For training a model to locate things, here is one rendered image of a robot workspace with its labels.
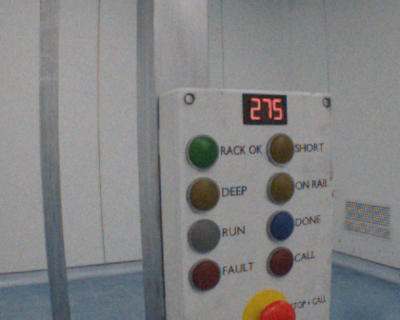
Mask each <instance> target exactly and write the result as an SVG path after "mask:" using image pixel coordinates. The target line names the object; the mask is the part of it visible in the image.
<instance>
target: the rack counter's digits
mask: <svg viewBox="0 0 400 320"><path fill-rule="evenodd" d="M250 120H283V104H282V99H267V98H256V97H250Z"/></svg>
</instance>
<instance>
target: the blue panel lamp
mask: <svg viewBox="0 0 400 320"><path fill-rule="evenodd" d="M292 219H293V218H292V217H291V216H290V215H289V214H288V213H286V212H284V211H282V212H279V213H278V214H276V215H275V216H274V217H273V219H272V220H271V222H270V232H271V235H272V236H273V238H276V239H277V240H284V239H286V238H288V237H289V236H290V235H291V233H292V231H293V227H294V223H293V220H292Z"/></svg>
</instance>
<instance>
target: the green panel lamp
mask: <svg viewBox="0 0 400 320"><path fill-rule="evenodd" d="M217 154H218V149H217V146H216V145H215V142H214V141H213V140H211V139H210V138H209V137H207V136H199V137H197V138H196V139H195V140H193V141H192V142H191V145H190V149H189V157H190V160H191V162H192V164H194V165H195V166H196V167H197V168H200V169H206V168H208V167H210V165H212V164H214V162H215V159H216V158H217Z"/></svg>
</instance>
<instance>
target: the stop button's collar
mask: <svg viewBox="0 0 400 320"><path fill-rule="evenodd" d="M277 300H283V301H287V300H288V299H287V298H286V297H285V295H284V294H283V293H282V292H280V291H278V290H261V291H259V292H258V293H257V294H254V296H253V297H252V298H251V299H250V300H249V302H248V303H247V305H246V307H245V309H244V312H243V317H242V320H259V317H260V314H261V312H262V310H263V309H264V308H265V307H266V306H267V305H268V304H270V303H272V302H274V301H277ZM287 302H288V301H287Z"/></svg>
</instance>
